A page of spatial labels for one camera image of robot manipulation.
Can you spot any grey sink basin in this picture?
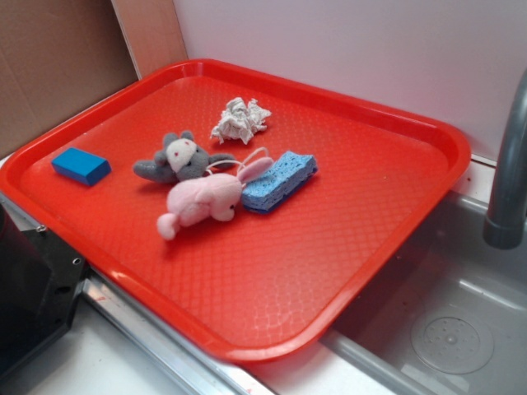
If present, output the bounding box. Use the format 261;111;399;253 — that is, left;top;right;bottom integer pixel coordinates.
253;193;526;394

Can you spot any blue sponge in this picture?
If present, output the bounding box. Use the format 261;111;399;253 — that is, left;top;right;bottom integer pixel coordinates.
241;151;318;214

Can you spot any blue rectangular block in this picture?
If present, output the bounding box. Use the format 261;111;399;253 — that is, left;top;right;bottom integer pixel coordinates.
51;147;112;186

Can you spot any pink plush bunny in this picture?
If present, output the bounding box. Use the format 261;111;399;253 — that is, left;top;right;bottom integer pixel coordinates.
156;148;273;242

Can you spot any crumpled white paper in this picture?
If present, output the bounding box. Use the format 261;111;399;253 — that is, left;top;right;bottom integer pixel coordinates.
210;97;273;145

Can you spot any grey plush toy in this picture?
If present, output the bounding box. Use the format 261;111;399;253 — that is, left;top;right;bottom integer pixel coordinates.
133;131;235;184

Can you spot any brown cardboard panel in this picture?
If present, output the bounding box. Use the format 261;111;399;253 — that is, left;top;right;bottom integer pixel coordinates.
1;1;187;156

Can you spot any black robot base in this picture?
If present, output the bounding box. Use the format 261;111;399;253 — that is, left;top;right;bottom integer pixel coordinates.
1;208;88;380

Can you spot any grey faucet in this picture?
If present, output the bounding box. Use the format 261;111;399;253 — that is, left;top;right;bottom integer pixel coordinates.
483;75;526;249

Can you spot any red plastic tray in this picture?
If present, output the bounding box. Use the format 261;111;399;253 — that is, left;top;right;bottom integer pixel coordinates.
1;60;470;364

